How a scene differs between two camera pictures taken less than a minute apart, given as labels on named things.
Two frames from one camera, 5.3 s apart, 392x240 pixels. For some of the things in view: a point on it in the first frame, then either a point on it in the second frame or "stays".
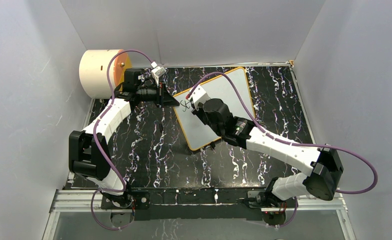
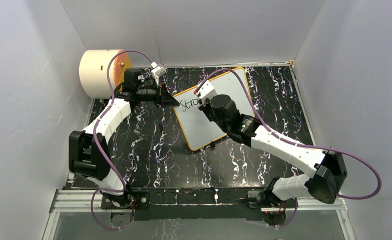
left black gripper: [163, 98] stays
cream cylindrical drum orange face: [93, 71] stays
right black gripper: [198, 113] to [205, 108]
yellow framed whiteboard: [232, 88] stays
